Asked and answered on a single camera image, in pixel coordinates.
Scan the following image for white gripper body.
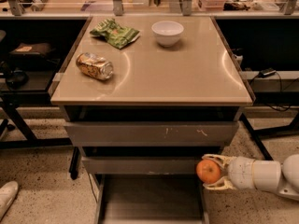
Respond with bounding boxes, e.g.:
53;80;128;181
228;157;255;189

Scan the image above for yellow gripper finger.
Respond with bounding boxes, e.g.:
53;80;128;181
203;176;235;190
202;154;234;170

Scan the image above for orange fruit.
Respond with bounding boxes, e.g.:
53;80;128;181
196;160;221;184

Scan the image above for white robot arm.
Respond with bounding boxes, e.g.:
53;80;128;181
201;154;299;201

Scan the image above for open bottom drawer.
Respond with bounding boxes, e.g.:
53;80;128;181
94;175;209;224

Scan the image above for grey drawer cabinet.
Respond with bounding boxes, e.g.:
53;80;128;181
50;14;256;224

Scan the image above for middle grey drawer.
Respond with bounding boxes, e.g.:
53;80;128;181
81;157;201;175

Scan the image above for grey drawer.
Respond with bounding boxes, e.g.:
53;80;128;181
81;157;201;175
64;121;238;147

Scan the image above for top grey drawer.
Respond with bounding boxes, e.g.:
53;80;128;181
64;121;238;147

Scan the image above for black power adapter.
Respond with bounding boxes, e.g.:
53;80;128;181
259;68;277;77

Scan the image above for white ceramic bowl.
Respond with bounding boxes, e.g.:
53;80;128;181
151;21;184;47

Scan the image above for crushed gold soda can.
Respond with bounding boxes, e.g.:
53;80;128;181
76;52;114;81

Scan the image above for green chip bag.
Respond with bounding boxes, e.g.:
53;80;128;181
90;18;140;49

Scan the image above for white shoe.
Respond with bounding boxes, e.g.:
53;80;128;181
0;181;19;220

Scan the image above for black headphones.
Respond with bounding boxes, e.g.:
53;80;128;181
3;70;29;89

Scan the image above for black bag on shelf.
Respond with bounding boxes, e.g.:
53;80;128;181
8;43;55;66

